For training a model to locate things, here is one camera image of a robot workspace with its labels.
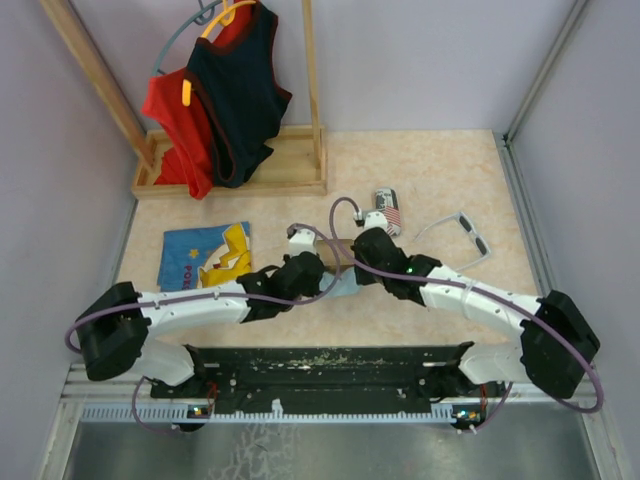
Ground wooden clothes rack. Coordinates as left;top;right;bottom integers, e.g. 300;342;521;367
41;1;327;199

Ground aluminium rail frame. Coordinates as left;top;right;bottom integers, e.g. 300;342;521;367
34;0;640;480

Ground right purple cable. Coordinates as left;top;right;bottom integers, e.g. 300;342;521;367
328;197;605;434

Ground plaid glasses case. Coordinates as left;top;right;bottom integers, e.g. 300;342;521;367
315;239;354;274

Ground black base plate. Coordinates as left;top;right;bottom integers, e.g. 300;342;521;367
151;343;505;415

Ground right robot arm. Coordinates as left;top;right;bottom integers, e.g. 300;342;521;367
352;227;600;400

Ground blue yellow cartoon pouch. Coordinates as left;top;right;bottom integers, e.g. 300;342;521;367
157;221;252;292

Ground white frame sunglasses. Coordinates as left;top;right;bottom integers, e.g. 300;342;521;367
413;211;492;272

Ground navy tank top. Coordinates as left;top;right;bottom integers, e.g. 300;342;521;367
185;2;292;188

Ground yellow hanger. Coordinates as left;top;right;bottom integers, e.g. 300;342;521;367
181;0;259;108

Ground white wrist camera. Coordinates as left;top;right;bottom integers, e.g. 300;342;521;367
287;227;317;256
353;210;388;231

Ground grey blue hanger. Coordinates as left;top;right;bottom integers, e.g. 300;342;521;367
151;0;222;77

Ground red tank top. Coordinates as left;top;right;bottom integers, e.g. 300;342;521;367
142;6;251;200

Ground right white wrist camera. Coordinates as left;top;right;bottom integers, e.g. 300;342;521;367
353;210;388;231

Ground white slotted cable duct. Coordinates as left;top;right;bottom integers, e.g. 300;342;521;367
79;397;481;425

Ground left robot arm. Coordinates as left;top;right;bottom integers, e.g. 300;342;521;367
65;252;325;397

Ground light blue cloth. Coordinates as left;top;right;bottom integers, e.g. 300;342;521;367
320;269;361;298

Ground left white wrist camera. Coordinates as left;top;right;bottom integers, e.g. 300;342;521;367
287;227;317;256

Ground flag newsprint glasses case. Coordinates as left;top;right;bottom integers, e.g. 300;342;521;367
374;187;402;237

